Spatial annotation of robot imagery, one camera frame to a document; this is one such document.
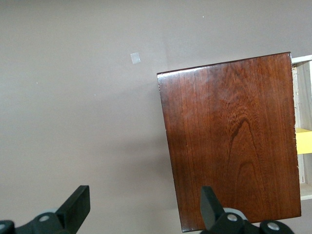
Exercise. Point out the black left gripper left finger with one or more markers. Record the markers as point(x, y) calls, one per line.
point(73, 209)

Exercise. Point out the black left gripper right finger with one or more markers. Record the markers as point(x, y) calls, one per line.
point(209, 207)

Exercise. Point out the yellow block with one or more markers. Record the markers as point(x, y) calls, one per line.
point(304, 142)

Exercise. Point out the dark brown wooden cabinet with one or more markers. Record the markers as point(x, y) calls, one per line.
point(231, 136)

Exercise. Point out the grey tape square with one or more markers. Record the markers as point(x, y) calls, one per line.
point(135, 58)

